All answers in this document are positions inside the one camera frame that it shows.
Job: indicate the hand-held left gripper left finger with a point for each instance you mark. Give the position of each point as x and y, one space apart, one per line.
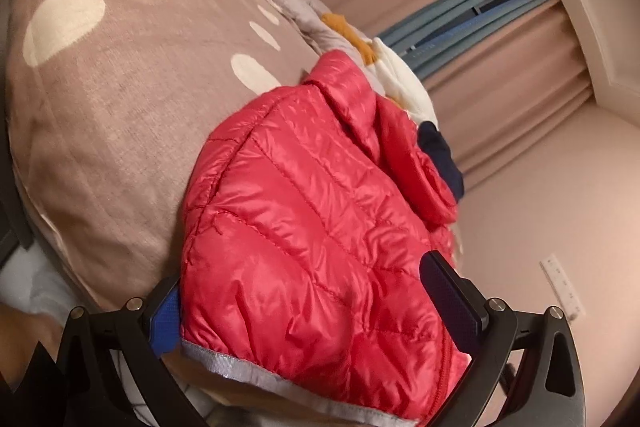
167 314

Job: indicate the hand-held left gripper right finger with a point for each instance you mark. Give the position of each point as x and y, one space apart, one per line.
450 302

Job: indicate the pink hooded puffer jacket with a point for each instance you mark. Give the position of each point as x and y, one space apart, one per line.
320 217

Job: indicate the navy blue cloth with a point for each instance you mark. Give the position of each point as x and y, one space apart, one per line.
442 157

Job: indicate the white goose plush toy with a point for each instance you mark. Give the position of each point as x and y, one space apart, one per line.
400 77

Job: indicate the blue curtain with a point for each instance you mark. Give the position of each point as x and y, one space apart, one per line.
475 12

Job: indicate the white wall strip sticker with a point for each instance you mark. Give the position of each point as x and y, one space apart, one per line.
562 287

